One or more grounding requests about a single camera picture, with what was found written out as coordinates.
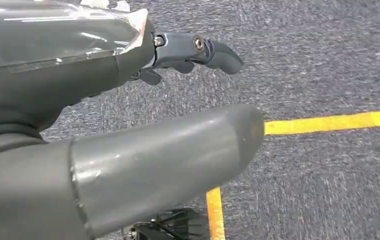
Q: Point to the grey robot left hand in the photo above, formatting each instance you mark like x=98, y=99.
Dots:
x=143, y=159

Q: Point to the yellow floor tape square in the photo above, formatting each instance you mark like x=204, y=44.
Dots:
x=325, y=122

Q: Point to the ribbed grey robot left arm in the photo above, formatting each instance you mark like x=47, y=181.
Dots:
x=4, y=139

